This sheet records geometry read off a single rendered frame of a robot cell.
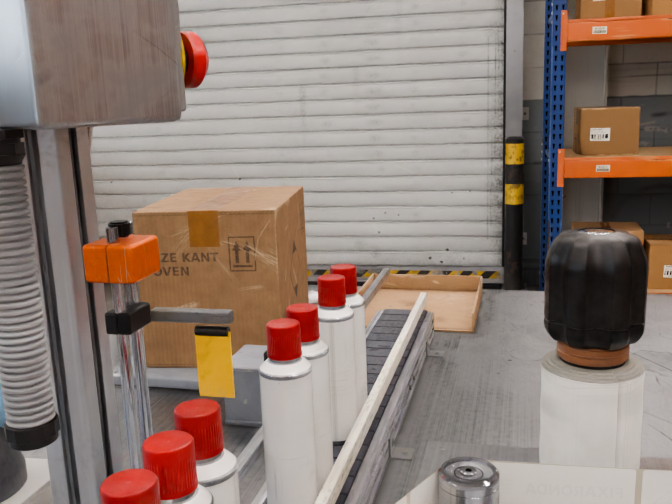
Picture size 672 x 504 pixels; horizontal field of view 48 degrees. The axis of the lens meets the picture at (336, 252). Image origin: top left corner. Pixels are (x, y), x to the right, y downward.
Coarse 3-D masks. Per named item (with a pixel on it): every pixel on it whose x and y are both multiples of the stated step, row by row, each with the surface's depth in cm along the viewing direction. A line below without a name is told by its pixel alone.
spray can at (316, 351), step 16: (304, 304) 78; (304, 320) 76; (304, 336) 76; (304, 352) 76; (320, 352) 76; (320, 368) 77; (320, 384) 77; (320, 400) 77; (320, 416) 77; (320, 432) 78; (320, 448) 78; (320, 464) 78; (320, 480) 79
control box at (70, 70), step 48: (0, 0) 43; (48, 0) 42; (96, 0) 43; (144, 0) 45; (0, 48) 44; (48, 48) 42; (96, 48) 44; (144, 48) 46; (0, 96) 46; (48, 96) 42; (96, 96) 44; (144, 96) 46
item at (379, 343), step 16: (384, 320) 140; (400, 320) 139; (368, 336) 131; (384, 336) 131; (416, 336) 135; (368, 352) 123; (384, 352) 123; (368, 368) 116; (400, 368) 115; (368, 384) 110; (384, 400) 104; (368, 432) 94; (336, 448) 90; (352, 480) 83
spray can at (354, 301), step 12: (336, 264) 96; (348, 264) 95; (348, 276) 93; (348, 288) 93; (348, 300) 93; (360, 300) 94; (360, 312) 94; (360, 324) 94; (360, 336) 95; (360, 348) 95; (360, 360) 95; (360, 372) 95; (360, 384) 96; (360, 396) 96; (360, 408) 96
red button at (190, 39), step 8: (184, 32) 50; (192, 32) 51; (184, 40) 50; (192, 40) 50; (200, 40) 50; (184, 48) 50; (192, 48) 50; (200, 48) 50; (192, 56) 50; (200, 56) 50; (192, 64) 50; (200, 64) 50; (208, 64) 51; (192, 72) 50; (200, 72) 50; (184, 80) 51; (192, 80) 51; (200, 80) 51
